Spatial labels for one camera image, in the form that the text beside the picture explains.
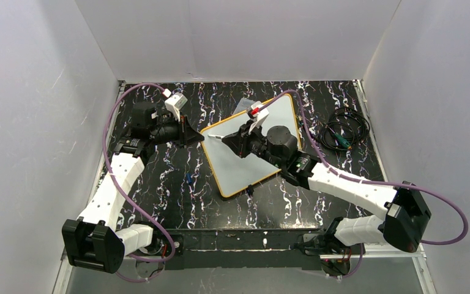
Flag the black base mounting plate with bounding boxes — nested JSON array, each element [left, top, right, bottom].
[[123, 229, 349, 272]]

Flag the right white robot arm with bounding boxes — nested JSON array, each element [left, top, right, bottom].
[[221, 122, 431, 255]]

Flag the aluminium frame rail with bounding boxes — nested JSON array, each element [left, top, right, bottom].
[[58, 231, 427, 263]]

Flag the clear plastic compartment box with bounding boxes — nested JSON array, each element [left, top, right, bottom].
[[233, 98, 255, 115]]

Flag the white whiteboard marker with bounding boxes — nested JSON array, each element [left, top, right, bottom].
[[208, 134, 224, 140]]

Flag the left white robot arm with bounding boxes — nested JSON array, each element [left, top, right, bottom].
[[62, 97, 204, 273]]

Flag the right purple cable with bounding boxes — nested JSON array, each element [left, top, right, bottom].
[[249, 89, 469, 246]]

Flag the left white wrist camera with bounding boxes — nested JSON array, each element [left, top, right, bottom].
[[165, 93, 188, 122]]

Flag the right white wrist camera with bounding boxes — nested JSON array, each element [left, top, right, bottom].
[[247, 102, 269, 133]]

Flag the coiled black cable bundle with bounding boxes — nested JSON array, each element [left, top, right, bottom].
[[316, 107, 371, 153]]

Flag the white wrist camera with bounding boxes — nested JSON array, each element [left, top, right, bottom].
[[165, 93, 188, 122], [247, 102, 269, 133]]

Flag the yellow framed whiteboard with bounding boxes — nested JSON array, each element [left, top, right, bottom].
[[200, 94, 300, 198]]

